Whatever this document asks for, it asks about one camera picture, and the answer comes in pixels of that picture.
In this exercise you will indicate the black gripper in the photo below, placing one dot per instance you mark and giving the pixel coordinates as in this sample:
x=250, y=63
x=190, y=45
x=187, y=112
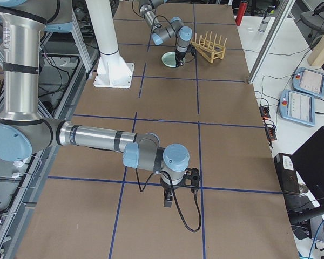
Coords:
x=167, y=187
x=180, y=56

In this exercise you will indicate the light green plate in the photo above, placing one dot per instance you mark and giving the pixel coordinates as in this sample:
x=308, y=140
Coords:
x=169, y=59

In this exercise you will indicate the wooden dish rack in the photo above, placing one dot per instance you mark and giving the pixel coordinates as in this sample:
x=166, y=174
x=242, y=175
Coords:
x=210, y=46

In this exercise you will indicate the red cylinder bottle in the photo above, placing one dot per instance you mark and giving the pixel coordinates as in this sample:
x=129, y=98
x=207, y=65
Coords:
x=241, y=11

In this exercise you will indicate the clear water bottle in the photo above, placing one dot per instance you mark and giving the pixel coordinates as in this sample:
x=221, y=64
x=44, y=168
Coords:
x=264, y=24

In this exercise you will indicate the orange black usb hub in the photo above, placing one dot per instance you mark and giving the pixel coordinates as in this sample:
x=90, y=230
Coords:
x=264, y=111

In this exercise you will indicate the black box device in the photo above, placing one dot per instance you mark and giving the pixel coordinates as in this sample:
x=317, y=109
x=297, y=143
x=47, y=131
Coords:
x=286, y=174

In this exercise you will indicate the near teach pendant tablet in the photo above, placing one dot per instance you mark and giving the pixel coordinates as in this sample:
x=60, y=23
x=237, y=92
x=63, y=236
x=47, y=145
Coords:
x=297, y=107

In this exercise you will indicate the teach pendant tablet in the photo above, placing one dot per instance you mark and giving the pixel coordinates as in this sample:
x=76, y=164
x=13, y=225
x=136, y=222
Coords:
x=297, y=107
x=309, y=81

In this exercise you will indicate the far teach pendant tablet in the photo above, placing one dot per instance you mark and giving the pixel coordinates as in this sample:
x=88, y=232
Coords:
x=309, y=81

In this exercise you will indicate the black laptop on stand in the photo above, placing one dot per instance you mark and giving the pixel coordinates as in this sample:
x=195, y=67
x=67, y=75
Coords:
x=308, y=160

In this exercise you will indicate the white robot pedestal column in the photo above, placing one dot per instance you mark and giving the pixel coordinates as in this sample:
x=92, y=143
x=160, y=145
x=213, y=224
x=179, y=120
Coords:
x=112, y=71

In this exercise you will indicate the aluminium frame structure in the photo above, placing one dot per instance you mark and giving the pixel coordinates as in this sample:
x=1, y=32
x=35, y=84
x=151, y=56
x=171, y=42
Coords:
x=23, y=131

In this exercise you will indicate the aluminium frame post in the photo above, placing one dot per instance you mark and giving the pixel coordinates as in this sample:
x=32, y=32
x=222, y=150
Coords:
x=285, y=9

